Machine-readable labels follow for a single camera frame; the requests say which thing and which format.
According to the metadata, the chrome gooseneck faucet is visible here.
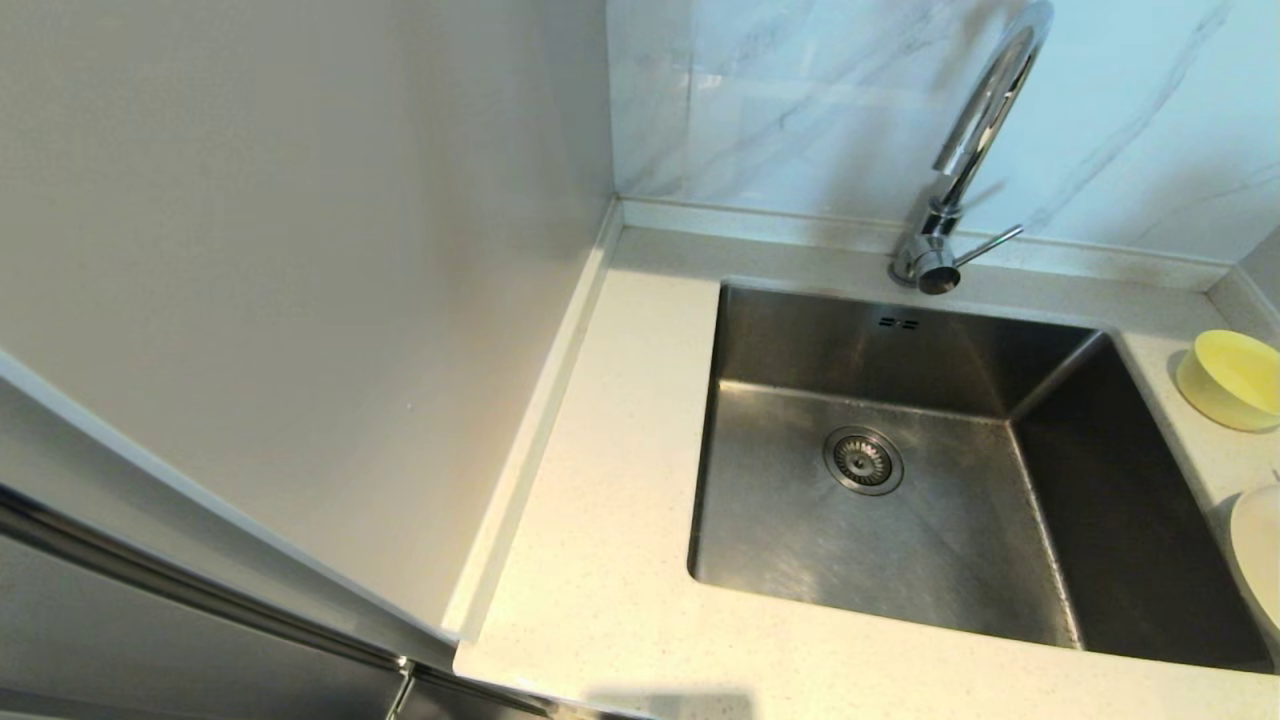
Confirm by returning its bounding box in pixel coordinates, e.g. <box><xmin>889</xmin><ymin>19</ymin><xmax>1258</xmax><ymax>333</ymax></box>
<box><xmin>890</xmin><ymin>0</ymin><xmax>1056</xmax><ymax>296</ymax></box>

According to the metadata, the yellow plastic bowl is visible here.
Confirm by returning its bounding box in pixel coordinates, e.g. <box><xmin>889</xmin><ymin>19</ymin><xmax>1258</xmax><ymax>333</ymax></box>
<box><xmin>1176</xmin><ymin>330</ymin><xmax>1280</xmax><ymax>433</ymax></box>

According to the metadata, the white ceramic plate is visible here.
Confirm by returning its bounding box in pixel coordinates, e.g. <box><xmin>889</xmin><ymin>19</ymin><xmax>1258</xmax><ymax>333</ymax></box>
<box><xmin>1228</xmin><ymin>485</ymin><xmax>1280</xmax><ymax>641</ymax></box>

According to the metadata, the stainless steel sink basin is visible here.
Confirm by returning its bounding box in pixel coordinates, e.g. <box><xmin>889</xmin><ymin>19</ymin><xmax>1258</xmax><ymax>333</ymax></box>
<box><xmin>688</xmin><ymin>280</ymin><xmax>1278</xmax><ymax>673</ymax></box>

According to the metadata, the round metal drain strainer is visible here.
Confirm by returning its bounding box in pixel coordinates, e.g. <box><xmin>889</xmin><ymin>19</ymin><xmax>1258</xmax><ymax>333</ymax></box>
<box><xmin>823</xmin><ymin>426</ymin><xmax>905</xmax><ymax>497</ymax></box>

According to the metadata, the grey appliance door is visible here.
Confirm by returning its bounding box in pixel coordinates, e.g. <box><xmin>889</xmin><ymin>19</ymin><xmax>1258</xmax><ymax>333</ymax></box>
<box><xmin>0</xmin><ymin>350</ymin><xmax>601</xmax><ymax>720</ymax></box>

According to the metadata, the chrome bar door handle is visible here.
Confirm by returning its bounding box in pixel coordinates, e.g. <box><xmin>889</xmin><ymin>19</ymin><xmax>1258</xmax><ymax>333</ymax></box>
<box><xmin>0</xmin><ymin>485</ymin><xmax>556</xmax><ymax>720</ymax></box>

